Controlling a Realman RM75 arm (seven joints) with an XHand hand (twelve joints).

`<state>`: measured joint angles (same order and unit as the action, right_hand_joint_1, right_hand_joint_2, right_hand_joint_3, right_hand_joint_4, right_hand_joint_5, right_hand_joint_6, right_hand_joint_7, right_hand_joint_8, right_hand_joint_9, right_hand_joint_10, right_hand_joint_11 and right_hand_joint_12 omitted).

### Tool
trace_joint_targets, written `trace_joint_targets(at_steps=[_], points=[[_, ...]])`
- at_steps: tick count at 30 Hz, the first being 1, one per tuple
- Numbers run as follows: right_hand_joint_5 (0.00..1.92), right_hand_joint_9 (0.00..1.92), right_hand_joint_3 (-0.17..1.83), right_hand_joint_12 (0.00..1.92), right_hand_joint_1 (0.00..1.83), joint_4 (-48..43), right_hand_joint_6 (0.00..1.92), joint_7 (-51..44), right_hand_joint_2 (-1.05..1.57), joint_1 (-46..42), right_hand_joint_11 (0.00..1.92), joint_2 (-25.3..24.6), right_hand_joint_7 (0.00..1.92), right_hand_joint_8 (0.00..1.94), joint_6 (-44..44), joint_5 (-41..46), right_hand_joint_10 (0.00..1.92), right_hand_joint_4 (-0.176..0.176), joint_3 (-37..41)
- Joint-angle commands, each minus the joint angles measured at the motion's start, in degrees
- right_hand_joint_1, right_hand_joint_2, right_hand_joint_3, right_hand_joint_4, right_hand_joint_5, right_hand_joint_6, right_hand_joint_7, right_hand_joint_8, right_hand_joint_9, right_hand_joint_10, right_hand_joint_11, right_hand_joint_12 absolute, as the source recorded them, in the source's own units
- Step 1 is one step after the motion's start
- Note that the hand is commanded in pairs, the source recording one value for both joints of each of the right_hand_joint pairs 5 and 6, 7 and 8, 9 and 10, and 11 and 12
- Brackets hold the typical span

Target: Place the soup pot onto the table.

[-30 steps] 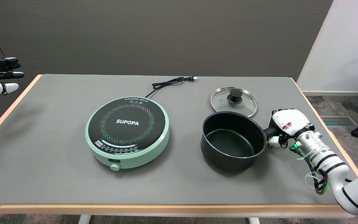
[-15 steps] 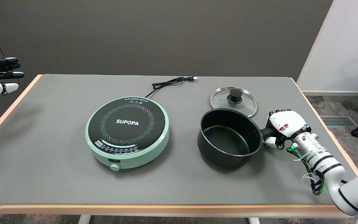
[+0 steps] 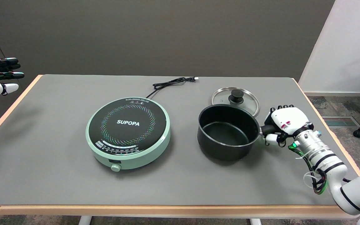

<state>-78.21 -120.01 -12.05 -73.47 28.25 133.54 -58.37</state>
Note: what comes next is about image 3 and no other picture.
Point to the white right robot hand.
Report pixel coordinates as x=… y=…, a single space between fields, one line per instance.
x=287 y=123

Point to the black soup pot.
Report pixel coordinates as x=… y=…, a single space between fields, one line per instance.
x=227 y=132

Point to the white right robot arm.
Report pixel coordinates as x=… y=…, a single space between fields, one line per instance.
x=339 y=175

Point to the glass pot lid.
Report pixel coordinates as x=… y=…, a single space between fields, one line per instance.
x=237 y=97

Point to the floor vent grille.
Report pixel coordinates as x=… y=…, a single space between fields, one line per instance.
x=341 y=121

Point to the white table leg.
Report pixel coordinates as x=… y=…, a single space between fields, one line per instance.
x=255 y=221
x=84 y=220

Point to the green SUPOPA induction cooker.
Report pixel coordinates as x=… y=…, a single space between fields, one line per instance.
x=128 y=132

